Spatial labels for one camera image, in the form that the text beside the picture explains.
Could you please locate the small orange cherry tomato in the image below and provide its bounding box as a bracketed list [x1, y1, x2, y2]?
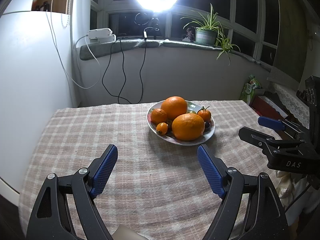
[156, 122, 168, 135]

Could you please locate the white bead chain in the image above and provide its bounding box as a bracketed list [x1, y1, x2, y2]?
[61, 0, 75, 29]

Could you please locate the white cabinet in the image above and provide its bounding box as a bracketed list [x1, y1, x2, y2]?
[0, 11, 83, 195]

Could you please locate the large orange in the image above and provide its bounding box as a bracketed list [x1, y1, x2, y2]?
[160, 96, 188, 120]
[172, 113, 205, 141]

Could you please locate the beige checked tablecloth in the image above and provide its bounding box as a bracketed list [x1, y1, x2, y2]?
[19, 100, 288, 240]

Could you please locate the black cable with inline switch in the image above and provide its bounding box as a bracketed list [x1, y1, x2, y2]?
[117, 29, 160, 104]

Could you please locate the short white cable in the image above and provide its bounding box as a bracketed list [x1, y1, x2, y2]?
[74, 34, 100, 64]

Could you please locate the floral white plate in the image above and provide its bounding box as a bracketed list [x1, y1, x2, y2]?
[146, 100, 216, 146]

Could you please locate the white power strip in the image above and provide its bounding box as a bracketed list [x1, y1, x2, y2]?
[87, 28, 117, 43]

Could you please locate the white lace cloth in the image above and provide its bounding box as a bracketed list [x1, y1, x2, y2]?
[266, 80, 312, 128]

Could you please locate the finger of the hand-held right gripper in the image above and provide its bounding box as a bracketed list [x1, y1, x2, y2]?
[257, 116, 307, 137]
[238, 127, 304, 155]

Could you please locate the long white cable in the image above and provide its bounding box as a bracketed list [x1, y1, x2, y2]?
[45, 5, 100, 89]

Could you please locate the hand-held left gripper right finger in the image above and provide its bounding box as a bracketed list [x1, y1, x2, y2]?
[197, 144, 287, 240]

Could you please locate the green printed bag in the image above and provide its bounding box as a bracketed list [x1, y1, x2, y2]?
[239, 74, 262, 103]

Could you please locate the small figurine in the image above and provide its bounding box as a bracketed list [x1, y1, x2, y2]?
[182, 27, 197, 42]

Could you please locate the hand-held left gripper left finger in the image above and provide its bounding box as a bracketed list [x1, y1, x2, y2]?
[26, 144, 118, 240]

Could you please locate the person's right hand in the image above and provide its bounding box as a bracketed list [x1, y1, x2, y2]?
[276, 171, 320, 214]

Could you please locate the potted spider plant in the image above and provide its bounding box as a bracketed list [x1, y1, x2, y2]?
[180, 4, 241, 65]

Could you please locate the small tangerine with stem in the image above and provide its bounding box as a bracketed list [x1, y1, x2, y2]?
[197, 106, 212, 122]

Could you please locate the red box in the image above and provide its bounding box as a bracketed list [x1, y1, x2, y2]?
[251, 95, 290, 120]

